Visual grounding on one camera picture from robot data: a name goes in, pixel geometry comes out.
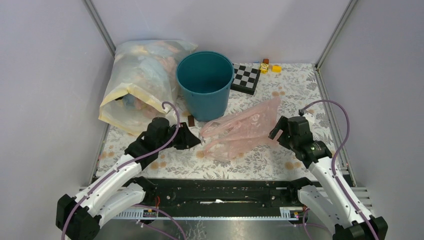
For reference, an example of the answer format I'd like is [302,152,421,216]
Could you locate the pink plastic trash bag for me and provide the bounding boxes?
[199,97,281,161]

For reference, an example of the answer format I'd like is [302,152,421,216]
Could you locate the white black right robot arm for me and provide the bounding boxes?
[269,116,388,240]

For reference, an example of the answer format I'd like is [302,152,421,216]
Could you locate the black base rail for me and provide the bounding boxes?
[124,177,304,219]

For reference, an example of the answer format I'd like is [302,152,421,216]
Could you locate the teal plastic trash bin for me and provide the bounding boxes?
[176,51,234,122]

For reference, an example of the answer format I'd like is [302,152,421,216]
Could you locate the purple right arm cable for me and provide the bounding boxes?
[298,99,380,240]

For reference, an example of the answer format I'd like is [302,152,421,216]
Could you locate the black white checkerboard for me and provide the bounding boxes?
[230,63,261,95]

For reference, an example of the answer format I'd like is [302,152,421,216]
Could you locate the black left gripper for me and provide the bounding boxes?
[157,121,202,151]

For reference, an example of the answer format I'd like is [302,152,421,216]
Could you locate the yellow toy figure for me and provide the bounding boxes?
[259,62,269,74]

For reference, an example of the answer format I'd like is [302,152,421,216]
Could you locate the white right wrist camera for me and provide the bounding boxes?
[303,112,315,126]

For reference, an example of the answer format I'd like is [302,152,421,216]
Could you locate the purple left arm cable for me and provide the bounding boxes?
[60,101,182,240]

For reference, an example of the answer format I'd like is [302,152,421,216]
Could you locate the large translucent yellow-trimmed bag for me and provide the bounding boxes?
[98,40,198,135]

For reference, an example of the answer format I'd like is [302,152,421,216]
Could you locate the small brown wooden block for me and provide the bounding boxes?
[187,115,196,127]

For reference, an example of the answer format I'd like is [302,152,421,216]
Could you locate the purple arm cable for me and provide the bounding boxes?
[298,99,380,240]
[60,101,182,240]

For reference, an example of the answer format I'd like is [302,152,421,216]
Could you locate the yellow toy block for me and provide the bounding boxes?
[271,65,282,73]

